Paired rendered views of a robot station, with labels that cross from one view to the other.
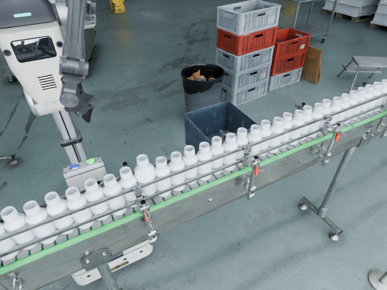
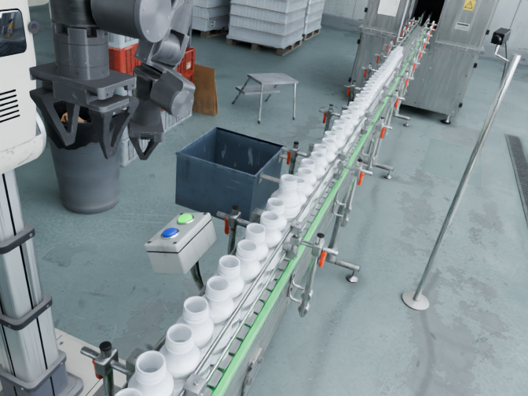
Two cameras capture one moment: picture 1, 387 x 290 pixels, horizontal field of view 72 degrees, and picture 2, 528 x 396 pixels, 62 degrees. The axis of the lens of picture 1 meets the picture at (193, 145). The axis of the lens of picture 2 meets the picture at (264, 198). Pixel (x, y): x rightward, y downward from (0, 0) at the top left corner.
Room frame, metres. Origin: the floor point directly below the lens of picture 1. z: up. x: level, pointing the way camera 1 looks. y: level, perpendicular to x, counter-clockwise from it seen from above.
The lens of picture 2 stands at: (0.09, 0.83, 1.65)
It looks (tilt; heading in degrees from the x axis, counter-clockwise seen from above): 31 degrees down; 314
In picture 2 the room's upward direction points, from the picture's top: 8 degrees clockwise
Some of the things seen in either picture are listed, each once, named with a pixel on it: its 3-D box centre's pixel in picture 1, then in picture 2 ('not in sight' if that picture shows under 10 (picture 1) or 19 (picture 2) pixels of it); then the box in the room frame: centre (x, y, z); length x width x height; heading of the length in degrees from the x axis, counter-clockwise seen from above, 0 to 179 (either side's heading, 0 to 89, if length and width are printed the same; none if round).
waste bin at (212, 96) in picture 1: (202, 99); (87, 157); (2.61, -0.11, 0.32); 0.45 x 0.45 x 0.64
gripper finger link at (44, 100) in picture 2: not in sight; (75, 111); (0.62, 0.64, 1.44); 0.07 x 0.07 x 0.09; 27
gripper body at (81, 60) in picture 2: not in sight; (82, 56); (0.60, 0.63, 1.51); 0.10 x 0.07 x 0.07; 27
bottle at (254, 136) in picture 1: (253, 142); (332, 152); (0.87, -0.25, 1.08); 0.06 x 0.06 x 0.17
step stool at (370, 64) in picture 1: (364, 72); (265, 93); (3.44, -2.37, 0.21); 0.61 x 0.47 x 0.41; 170
